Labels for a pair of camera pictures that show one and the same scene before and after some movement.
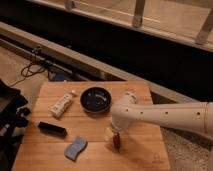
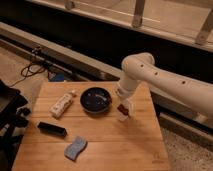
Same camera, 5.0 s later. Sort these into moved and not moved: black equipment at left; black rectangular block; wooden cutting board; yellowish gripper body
Moved: yellowish gripper body
Not moved: black rectangular block; black equipment at left; wooden cutting board
